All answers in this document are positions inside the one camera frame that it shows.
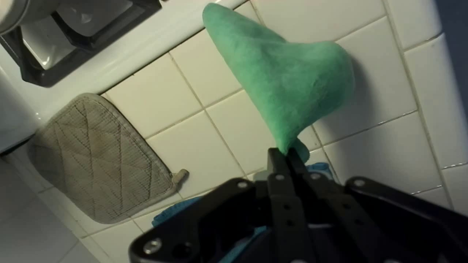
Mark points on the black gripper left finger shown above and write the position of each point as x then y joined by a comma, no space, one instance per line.
220,219

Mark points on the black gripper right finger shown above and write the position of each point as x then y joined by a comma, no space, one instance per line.
380,219

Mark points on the green towel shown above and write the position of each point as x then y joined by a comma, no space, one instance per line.
287,82

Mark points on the brown trivet tile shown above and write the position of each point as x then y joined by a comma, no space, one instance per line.
97,161

